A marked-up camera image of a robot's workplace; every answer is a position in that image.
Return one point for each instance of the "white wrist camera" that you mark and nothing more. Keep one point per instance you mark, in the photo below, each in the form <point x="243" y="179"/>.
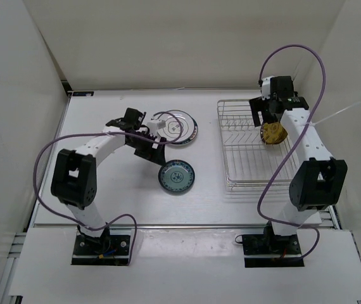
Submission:
<point x="264" y="84"/>
<point x="153" y="126"/>

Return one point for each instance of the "left dark label sticker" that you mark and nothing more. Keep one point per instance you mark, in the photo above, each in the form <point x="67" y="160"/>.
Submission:
<point x="83" y="94"/>

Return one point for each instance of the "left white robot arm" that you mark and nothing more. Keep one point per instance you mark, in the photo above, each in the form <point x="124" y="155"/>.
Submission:
<point x="74" y="180"/>

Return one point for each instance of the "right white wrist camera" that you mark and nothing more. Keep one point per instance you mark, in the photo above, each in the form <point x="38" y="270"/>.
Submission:
<point x="264" y="84"/>

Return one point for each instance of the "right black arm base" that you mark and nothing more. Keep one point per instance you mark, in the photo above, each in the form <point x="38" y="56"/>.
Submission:
<point x="261" y="251"/>

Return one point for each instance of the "white plate teal line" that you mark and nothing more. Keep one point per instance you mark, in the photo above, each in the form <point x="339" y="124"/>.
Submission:
<point x="177" y="128"/>

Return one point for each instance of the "metal wire dish rack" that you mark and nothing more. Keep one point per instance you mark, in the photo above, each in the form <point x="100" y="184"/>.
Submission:
<point x="249" y="163"/>

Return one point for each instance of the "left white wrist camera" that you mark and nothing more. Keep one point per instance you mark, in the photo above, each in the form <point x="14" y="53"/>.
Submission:
<point x="153" y="126"/>

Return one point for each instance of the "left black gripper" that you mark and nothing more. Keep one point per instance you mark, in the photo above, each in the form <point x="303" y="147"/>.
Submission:
<point x="156" y="156"/>

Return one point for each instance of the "yellow patterned plate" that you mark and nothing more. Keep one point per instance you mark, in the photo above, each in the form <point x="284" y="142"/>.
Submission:
<point x="284" y="135"/>
<point x="270" y="133"/>

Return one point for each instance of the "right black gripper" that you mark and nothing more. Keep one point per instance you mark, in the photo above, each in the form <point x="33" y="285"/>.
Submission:
<point x="258" y="104"/>

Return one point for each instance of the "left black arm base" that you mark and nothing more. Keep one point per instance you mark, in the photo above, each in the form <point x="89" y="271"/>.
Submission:
<point x="106" y="250"/>

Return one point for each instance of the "light blue patterned plate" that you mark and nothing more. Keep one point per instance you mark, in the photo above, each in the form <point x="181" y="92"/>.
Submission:
<point x="176" y="176"/>

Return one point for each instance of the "dark blue rim plate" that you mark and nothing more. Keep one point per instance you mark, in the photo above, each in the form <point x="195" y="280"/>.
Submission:
<point x="194" y="130"/>

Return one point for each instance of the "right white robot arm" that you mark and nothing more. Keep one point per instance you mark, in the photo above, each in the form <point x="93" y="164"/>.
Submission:
<point x="318" y="182"/>

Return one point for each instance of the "aluminium table rail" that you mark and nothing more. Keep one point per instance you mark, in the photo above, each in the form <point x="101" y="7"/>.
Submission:
<point x="167" y="226"/>

